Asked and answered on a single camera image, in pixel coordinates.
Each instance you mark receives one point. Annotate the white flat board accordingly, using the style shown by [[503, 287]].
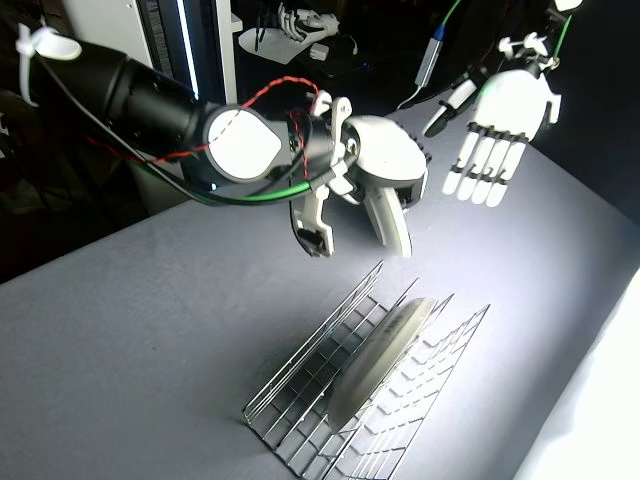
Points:
[[272, 45]]

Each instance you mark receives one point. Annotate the white plate with dark rim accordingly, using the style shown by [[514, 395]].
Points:
[[375, 360]]

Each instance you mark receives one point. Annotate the white and black robot column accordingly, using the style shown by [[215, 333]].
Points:
[[115, 20]]

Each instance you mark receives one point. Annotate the white zip tie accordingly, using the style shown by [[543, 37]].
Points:
[[25, 65]]

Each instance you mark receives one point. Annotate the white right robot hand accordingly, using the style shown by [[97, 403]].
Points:
[[390, 155]]

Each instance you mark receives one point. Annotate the small white box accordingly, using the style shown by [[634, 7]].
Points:
[[319, 51]]

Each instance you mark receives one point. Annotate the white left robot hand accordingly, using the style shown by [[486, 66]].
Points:
[[510, 105]]

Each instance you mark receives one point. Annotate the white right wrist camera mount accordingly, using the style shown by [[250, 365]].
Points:
[[312, 220]]

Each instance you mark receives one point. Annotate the black flat device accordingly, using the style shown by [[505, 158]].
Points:
[[340, 62]]

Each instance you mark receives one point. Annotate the spare white robot hand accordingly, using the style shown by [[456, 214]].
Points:
[[305, 22]]

